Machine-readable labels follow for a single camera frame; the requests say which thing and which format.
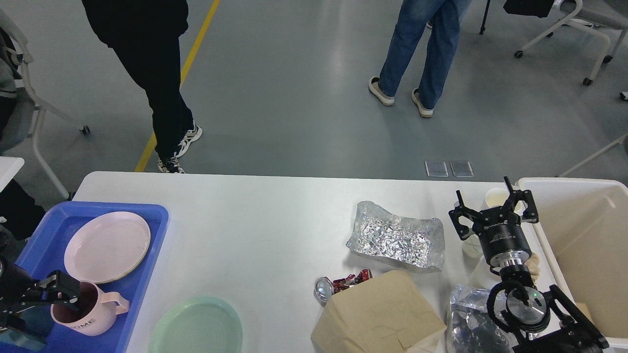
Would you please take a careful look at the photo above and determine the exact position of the white office chair right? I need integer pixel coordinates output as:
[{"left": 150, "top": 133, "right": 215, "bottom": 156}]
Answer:
[{"left": 480, "top": 0, "right": 628, "bottom": 87}]

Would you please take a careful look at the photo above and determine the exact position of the white office chair left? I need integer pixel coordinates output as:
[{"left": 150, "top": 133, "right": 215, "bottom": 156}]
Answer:
[{"left": 0, "top": 11, "right": 91, "bottom": 201}]

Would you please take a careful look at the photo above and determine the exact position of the crushed red can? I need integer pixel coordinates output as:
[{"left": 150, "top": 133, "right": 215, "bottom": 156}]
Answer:
[{"left": 313, "top": 269, "right": 373, "bottom": 306}]

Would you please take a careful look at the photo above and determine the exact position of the silver plastic bag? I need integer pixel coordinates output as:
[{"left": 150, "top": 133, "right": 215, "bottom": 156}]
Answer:
[{"left": 445, "top": 284, "right": 517, "bottom": 353}]

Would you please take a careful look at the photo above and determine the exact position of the clear floor plate right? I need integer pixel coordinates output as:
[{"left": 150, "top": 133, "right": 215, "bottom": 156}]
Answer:
[{"left": 449, "top": 161, "right": 474, "bottom": 178}]

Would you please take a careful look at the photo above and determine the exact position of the person in blue jeans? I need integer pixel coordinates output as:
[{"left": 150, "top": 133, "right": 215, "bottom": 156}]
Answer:
[{"left": 368, "top": 0, "right": 472, "bottom": 119}]

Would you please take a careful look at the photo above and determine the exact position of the crumpled aluminium foil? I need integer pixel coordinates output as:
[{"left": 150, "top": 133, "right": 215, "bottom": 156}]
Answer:
[{"left": 346, "top": 201, "right": 445, "bottom": 273}]

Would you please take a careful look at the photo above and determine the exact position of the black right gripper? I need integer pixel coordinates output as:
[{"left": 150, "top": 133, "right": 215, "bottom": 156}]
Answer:
[{"left": 448, "top": 176, "right": 539, "bottom": 268}]

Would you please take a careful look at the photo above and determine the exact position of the clear floor plate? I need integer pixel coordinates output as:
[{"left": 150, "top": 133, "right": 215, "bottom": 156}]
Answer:
[
  {"left": 449, "top": 161, "right": 474, "bottom": 178},
  {"left": 425, "top": 161, "right": 449, "bottom": 178}
]

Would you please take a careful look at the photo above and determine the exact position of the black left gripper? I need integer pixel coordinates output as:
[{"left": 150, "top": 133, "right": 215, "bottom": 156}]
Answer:
[{"left": 0, "top": 257, "right": 81, "bottom": 331}]

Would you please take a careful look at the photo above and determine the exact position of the green plate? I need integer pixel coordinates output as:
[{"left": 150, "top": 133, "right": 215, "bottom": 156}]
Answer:
[{"left": 148, "top": 296, "right": 243, "bottom": 353}]

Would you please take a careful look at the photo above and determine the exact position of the white paper cup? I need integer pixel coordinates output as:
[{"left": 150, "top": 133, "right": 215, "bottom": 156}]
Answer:
[{"left": 482, "top": 187, "right": 511, "bottom": 209}]

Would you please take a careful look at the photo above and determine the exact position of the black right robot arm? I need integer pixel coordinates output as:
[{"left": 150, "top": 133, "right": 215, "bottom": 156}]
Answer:
[{"left": 449, "top": 177, "right": 609, "bottom": 353}]

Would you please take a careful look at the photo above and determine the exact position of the clear floor plate left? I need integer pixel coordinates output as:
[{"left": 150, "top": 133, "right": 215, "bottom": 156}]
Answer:
[{"left": 425, "top": 161, "right": 449, "bottom": 178}]

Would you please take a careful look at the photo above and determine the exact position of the small clear plastic cup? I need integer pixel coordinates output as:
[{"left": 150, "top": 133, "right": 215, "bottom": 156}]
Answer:
[{"left": 461, "top": 234, "right": 484, "bottom": 258}]

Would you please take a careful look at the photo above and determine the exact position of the dark blue mug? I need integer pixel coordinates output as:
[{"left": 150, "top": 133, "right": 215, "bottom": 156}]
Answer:
[{"left": 0, "top": 311, "right": 54, "bottom": 353}]

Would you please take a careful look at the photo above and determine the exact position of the white office chair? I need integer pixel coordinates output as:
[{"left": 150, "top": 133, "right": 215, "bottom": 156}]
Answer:
[
  {"left": 0, "top": 11, "right": 91, "bottom": 201},
  {"left": 480, "top": 0, "right": 628, "bottom": 87}
]

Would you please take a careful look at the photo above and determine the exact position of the pink mug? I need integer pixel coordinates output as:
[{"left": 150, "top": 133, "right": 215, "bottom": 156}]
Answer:
[{"left": 50, "top": 281, "right": 130, "bottom": 336}]

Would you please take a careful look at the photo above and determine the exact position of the pink plate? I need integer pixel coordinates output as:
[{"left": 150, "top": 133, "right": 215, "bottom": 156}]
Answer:
[{"left": 64, "top": 211, "right": 151, "bottom": 284}]

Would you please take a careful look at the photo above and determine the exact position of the white plastic bin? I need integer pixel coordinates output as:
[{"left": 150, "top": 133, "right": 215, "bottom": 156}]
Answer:
[{"left": 517, "top": 178, "right": 628, "bottom": 349}]

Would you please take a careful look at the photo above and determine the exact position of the person in black clothes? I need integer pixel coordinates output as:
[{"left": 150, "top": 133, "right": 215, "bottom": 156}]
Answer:
[{"left": 82, "top": 0, "right": 202, "bottom": 174}]

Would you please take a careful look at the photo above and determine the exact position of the brown paper bag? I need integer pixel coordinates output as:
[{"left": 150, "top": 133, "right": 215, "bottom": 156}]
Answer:
[{"left": 311, "top": 270, "right": 446, "bottom": 353}]

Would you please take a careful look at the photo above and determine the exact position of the blue plastic tray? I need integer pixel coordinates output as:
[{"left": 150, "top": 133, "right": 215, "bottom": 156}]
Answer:
[{"left": 16, "top": 202, "right": 169, "bottom": 353}]

